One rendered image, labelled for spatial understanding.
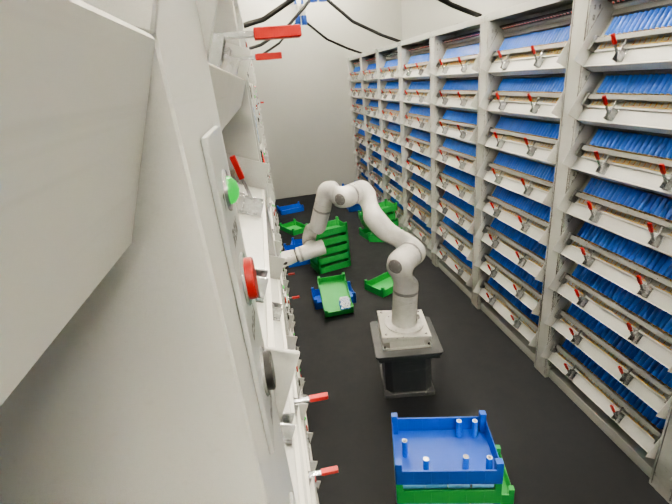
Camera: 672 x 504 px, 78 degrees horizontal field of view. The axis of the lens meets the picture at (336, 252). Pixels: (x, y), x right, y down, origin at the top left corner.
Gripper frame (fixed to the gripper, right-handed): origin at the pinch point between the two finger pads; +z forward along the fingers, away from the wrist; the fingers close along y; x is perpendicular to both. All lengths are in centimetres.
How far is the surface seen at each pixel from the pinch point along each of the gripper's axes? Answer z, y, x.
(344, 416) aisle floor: -13, 59, 61
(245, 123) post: -14, 122, -89
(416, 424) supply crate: -36, 111, 18
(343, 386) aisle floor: -17, 39, 63
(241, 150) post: -12, 122, -85
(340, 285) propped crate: -39, -53, 60
